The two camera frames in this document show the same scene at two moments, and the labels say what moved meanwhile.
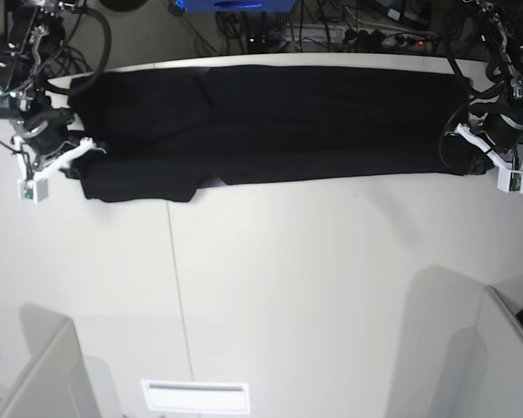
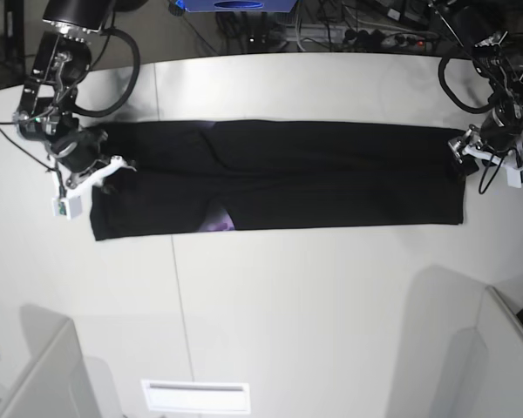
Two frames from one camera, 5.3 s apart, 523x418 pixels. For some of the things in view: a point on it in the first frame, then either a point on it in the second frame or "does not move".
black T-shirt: [166, 131] → [206, 175]
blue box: [238, 5] does not move
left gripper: [43, 131] → [78, 150]
